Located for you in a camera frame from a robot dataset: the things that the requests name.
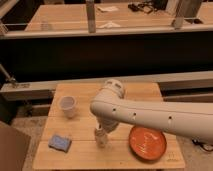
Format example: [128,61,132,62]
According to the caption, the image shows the small grey bottle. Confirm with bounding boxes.
[94,124,108,148]

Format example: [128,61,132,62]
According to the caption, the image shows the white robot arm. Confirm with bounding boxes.
[90,79,213,144]

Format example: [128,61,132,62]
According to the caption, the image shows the clear plastic cup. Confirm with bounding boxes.
[58,96,76,118]

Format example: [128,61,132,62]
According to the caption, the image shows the white paper sheet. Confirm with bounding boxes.
[99,21,121,29]

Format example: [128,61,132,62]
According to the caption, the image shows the orange round plate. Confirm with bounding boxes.
[128,126,167,161]

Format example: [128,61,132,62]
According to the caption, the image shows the blue sponge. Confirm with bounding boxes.
[48,135,72,153]

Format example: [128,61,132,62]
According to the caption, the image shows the white paper at top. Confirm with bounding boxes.
[97,6,119,12]

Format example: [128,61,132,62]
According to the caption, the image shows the brown cardboard box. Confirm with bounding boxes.
[0,121,30,171]

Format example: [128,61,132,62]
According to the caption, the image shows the grey metal post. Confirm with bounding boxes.
[172,0,203,29]
[86,0,96,33]

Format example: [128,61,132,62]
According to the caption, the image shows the black cables on far table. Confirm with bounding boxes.
[127,1,160,14]

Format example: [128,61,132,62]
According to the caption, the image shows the metal clamp on rail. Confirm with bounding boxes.
[0,63,30,88]

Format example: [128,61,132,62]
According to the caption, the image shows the grey metal post right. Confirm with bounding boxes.
[172,0,203,29]

